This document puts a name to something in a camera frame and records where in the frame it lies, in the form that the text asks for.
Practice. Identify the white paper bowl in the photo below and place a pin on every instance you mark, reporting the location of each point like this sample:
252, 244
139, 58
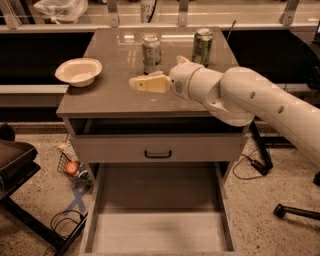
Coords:
79, 72

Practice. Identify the black wire basket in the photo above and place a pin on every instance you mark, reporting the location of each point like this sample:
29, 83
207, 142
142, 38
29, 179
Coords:
82, 176

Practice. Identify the orange round fruit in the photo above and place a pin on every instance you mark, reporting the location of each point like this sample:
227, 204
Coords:
71, 168

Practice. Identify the black drawer handle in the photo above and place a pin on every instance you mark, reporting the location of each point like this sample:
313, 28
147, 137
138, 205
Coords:
165, 155

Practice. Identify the black office chair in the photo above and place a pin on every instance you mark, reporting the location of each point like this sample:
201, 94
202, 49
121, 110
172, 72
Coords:
17, 166

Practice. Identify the silver green 7up can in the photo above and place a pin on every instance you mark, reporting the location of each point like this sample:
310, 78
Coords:
151, 51

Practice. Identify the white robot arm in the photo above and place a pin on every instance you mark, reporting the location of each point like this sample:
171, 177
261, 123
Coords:
237, 96

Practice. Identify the dark green soda can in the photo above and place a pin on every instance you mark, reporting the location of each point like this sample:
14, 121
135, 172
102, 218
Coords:
202, 42

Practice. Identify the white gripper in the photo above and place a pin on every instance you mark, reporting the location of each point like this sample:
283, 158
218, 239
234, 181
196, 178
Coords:
181, 79

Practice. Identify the black chair leg caster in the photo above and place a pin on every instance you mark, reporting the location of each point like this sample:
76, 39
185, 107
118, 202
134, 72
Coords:
280, 211

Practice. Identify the open grey middle drawer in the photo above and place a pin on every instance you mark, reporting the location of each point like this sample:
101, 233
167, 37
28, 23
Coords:
169, 209

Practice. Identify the grey drawer cabinet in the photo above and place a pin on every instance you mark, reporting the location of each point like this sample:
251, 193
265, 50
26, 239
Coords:
110, 107

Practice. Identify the clear plastic bag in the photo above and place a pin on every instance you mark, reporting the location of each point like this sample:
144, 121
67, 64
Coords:
61, 11

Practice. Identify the metal railing frame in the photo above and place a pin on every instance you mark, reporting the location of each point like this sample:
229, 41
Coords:
295, 15

